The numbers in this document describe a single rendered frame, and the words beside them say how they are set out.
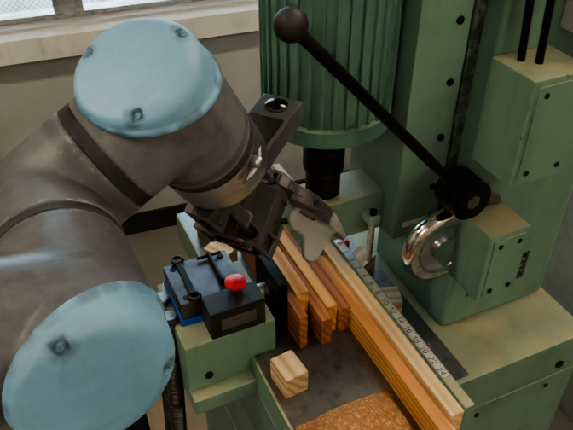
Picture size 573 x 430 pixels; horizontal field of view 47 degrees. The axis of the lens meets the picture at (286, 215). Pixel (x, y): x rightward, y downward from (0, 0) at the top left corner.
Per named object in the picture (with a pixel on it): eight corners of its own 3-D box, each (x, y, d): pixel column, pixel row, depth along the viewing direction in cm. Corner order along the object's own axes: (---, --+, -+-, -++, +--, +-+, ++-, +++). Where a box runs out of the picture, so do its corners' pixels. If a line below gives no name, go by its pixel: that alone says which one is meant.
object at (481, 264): (438, 264, 102) (450, 202, 95) (476, 252, 104) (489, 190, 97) (477, 305, 95) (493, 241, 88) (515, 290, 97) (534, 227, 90)
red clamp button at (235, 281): (221, 281, 91) (221, 276, 90) (241, 275, 92) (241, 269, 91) (228, 295, 89) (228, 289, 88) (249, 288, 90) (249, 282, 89)
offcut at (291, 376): (270, 377, 92) (269, 358, 90) (291, 367, 94) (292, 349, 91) (286, 399, 89) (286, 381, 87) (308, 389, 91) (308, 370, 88)
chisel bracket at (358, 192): (281, 232, 104) (281, 188, 99) (359, 209, 109) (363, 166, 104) (302, 260, 99) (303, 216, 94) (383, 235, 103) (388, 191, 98)
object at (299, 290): (251, 255, 112) (249, 223, 108) (261, 252, 113) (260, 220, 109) (296, 328, 100) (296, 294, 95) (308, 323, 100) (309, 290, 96)
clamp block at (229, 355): (161, 323, 104) (154, 282, 99) (241, 298, 109) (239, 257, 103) (191, 394, 94) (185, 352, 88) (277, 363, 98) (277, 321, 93)
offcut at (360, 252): (361, 282, 122) (363, 266, 119) (344, 274, 123) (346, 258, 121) (374, 270, 124) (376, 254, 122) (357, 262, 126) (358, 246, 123)
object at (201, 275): (164, 286, 98) (159, 258, 95) (233, 265, 102) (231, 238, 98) (191, 348, 89) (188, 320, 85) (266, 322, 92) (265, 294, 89)
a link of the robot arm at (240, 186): (176, 84, 57) (277, 107, 54) (198, 110, 61) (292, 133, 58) (135, 177, 55) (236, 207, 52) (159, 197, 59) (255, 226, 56)
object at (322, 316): (276, 276, 109) (276, 252, 105) (285, 273, 109) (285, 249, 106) (321, 345, 97) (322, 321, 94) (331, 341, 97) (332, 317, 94)
